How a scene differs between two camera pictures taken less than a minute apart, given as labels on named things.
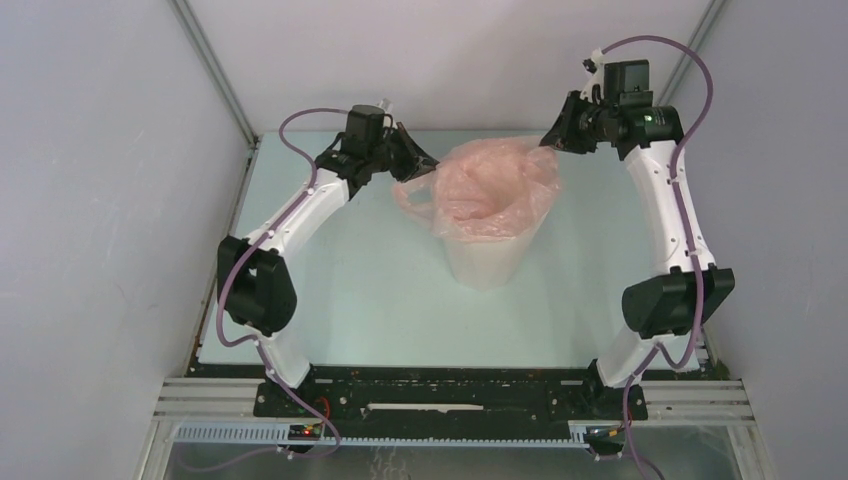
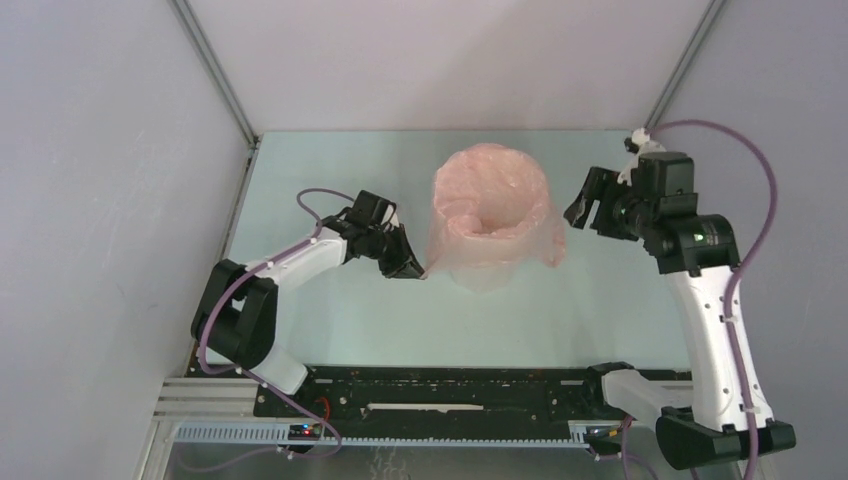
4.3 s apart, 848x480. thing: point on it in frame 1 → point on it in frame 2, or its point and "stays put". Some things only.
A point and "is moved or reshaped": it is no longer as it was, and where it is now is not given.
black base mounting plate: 452,396 stays put
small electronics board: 307,432 stays put
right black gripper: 563,136 → 603,181
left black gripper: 409,168 → 404,265
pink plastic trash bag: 485,189 is moved or reshaped
